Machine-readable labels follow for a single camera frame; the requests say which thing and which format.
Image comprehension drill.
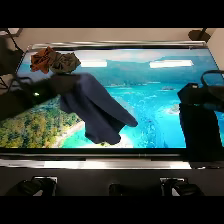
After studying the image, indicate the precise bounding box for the blue shirt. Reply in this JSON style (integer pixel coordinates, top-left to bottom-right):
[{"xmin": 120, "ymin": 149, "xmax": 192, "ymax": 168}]
[{"xmin": 59, "ymin": 73, "xmax": 139, "ymax": 146}]

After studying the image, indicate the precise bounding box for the grey green garment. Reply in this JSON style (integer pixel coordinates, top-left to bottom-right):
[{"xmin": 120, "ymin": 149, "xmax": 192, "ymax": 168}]
[{"xmin": 49, "ymin": 52, "xmax": 82, "ymax": 75}]

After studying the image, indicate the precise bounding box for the orange garment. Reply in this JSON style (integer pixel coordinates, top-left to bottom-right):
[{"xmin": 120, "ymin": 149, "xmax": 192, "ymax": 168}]
[{"xmin": 30, "ymin": 46, "xmax": 56, "ymax": 75}]

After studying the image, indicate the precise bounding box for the black chair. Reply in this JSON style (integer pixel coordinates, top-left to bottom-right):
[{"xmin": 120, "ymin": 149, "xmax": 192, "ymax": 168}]
[{"xmin": 0, "ymin": 28, "xmax": 25, "ymax": 77}]

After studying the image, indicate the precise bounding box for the silver frame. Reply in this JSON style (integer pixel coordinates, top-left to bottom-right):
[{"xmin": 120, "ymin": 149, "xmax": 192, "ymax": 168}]
[{"xmin": 0, "ymin": 40, "xmax": 224, "ymax": 197}]

